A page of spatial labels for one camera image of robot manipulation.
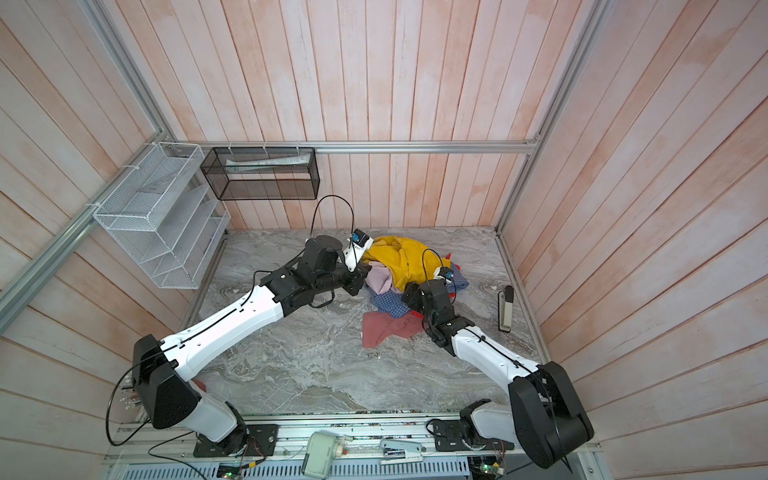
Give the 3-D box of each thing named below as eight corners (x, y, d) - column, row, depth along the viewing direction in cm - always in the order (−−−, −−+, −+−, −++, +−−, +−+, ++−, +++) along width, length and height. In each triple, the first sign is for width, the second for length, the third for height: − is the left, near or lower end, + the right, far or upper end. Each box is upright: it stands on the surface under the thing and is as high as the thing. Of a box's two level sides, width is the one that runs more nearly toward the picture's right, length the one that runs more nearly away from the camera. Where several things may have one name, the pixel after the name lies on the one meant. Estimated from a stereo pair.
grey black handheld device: (498, 330, 95) (504, 321, 91) (498, 293, 104) (503, 284, 99) (508, 332, 94) (514, 324, 90) (507, 295, 103) (513, 286, 99)
